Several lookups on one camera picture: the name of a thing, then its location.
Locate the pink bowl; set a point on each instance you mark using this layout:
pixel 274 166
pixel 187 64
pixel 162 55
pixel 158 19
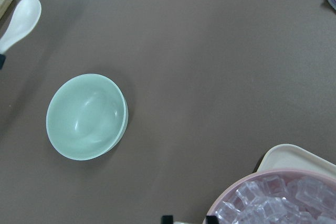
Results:
pixel 236 190

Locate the pile of clear ice cubes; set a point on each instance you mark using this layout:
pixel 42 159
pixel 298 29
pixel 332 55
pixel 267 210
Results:
pixel 278 200

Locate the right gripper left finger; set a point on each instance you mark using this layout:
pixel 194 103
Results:
pixel 167 219

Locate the cream rectangular tray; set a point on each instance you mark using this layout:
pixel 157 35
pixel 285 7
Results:
pixel 291 156

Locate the white ceramic spoon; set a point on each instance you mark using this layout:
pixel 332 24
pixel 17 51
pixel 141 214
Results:
pixel 24 19

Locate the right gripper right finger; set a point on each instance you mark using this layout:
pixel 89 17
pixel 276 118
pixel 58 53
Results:
pixel 211 220

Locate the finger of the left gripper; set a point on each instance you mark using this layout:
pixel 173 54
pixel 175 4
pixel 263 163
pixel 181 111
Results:
pixel 2 60

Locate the mint green bowl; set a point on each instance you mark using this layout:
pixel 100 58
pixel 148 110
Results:
pixel 87 117

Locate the bamboo cutting board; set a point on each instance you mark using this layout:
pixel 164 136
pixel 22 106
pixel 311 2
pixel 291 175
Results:
pixel 4 5

